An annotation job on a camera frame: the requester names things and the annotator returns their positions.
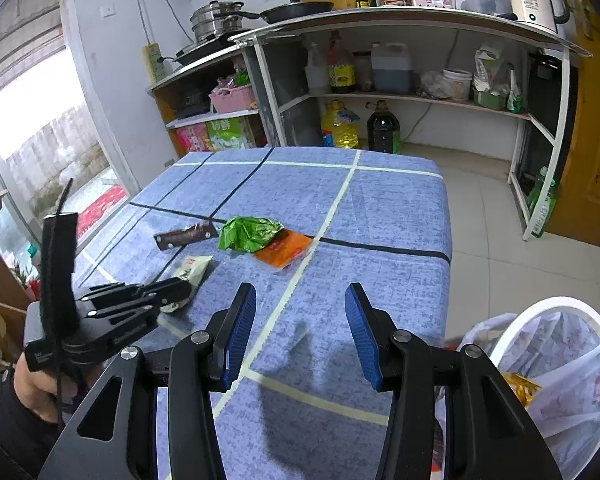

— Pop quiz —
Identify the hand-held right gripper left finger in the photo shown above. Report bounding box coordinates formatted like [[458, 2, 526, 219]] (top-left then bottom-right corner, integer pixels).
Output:
[[37, 282, 257, 480]]

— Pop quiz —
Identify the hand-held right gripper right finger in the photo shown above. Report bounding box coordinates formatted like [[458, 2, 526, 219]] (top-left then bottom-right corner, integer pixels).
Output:
[[345, 282, 563, 480]]

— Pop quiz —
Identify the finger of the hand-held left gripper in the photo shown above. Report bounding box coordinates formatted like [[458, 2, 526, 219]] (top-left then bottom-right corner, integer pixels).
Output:
[[87, 297, 188, 327], [80, 278, 191, 307]]

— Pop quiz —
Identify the white snack packet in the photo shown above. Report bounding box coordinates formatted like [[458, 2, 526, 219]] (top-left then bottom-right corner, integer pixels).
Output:
[[157, 255, 214, 313]]

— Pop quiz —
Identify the white-rim mesh waste bin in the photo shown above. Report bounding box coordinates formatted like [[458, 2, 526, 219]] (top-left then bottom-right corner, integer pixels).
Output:
[[455, 296, 600, 480]]

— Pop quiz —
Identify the clear plastic bin liner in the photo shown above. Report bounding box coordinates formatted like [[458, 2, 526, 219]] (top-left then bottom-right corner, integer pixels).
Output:
[[452, 312, 600, 480]]

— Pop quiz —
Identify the person's left forearm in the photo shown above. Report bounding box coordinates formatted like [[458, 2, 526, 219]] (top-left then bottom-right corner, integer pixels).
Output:
[[0, 367, 71, 480]]

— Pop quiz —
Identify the person's left hand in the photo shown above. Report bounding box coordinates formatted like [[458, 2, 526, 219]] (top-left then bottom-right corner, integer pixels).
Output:
[[11, 355, 103, 413]]

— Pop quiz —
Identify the brown snack wrapper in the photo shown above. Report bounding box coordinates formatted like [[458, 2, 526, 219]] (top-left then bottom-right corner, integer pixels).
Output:
[[153, 224, 218, 251]]

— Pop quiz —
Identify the red floor mat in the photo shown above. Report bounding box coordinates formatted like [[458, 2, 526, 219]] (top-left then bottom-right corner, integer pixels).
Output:
[[77, 187, 129, 238]]

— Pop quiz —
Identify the blue checked tablecloth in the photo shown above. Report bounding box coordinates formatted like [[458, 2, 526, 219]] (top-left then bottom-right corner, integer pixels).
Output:
[[72, 146, 453, 480]]

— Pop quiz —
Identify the crumpled green wrapper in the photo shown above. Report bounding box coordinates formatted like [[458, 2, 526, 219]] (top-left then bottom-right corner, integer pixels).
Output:
[[218, 216, 285, 253]]

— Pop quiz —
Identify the orange sauce packet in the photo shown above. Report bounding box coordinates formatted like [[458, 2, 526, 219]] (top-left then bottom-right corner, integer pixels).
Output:
[[252, 228, 313, 271]]

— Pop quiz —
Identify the pink carton box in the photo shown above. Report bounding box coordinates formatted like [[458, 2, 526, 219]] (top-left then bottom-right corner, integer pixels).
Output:
[[176, 125, 211, 156]]

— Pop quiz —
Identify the green carton box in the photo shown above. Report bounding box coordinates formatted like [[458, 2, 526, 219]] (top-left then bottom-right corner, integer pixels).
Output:
[[205, 115, 257, 152]]

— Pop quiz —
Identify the pink plastic basket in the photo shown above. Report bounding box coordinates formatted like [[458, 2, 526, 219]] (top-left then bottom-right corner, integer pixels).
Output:
[[209, 84, 258, 114]]

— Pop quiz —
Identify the large dark vinegar bottle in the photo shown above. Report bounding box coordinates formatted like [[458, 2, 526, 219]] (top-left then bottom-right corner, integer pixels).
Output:
[[366, 101, 402, 155]]

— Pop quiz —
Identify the yellow cooking oil bottle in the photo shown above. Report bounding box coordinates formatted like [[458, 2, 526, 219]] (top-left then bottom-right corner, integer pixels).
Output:
[[321, 100, 359, 149]]

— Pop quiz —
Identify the green plastic bottle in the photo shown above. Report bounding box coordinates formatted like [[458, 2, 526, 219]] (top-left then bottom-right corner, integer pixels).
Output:
[[527, 166, 558, 238]]

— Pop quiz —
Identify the yellow power strip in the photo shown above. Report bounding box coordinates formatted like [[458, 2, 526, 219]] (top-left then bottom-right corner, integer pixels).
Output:
[[143, 43, 162, 83]]

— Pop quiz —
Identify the black induction cooker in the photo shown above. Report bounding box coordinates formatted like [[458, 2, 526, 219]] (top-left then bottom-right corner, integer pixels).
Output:
[[174, 35, 241, 61]]

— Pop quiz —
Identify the clear plastic bottle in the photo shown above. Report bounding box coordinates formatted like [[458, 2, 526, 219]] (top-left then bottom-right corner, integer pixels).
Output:
[[305, 42, 331, 96]]

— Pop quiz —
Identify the crumpled clear plastic bag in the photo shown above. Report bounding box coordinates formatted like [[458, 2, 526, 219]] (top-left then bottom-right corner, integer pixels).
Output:
[[415, 71, 453, 100]]

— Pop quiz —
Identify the brown oil bottle yellow label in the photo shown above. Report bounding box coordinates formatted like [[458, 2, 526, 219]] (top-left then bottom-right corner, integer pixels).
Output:
[[328, 31, 357, 94]]

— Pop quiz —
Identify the steel steamer pot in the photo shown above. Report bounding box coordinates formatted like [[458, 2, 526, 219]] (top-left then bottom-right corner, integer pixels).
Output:
[[190, 1, 244, 41]]

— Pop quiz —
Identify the dark liquid jerrycan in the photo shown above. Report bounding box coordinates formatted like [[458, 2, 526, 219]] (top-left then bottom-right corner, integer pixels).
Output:
[[370, 42, 414, 94]]

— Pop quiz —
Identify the white plastic tub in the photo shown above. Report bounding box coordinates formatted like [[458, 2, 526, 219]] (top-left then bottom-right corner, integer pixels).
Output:
[[442, 68, 473, 102]]

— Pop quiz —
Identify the yellow wooden door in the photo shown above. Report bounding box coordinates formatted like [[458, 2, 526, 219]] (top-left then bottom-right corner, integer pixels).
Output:
[[545, 0, 600, 253]]

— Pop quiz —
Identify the white food bag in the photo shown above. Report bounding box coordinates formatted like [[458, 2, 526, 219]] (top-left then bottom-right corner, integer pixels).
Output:
[[472, 45, 513, 96]]

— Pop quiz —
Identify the black frying pan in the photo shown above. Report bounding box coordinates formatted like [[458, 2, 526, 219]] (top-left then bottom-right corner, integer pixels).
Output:
[[235, 1, 334, 24]]

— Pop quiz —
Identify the white kitchen shelf unit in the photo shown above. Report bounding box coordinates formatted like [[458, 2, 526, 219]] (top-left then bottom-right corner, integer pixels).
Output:
[[228, 7, 593, 241]]

